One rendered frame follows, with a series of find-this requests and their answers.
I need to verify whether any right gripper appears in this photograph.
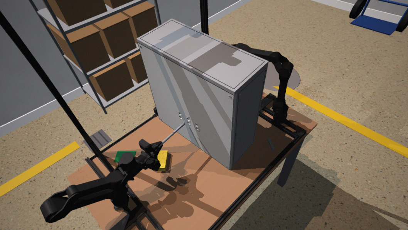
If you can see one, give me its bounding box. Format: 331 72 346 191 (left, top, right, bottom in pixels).
135 139 163 170

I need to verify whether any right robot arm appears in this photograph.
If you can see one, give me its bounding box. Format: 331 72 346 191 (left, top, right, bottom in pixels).
40 152 161 223

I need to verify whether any yellow sponge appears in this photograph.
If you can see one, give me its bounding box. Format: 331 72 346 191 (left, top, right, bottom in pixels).
158 150 169 171

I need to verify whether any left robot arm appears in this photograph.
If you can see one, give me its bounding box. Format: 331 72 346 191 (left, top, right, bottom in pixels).
231 43 293 124

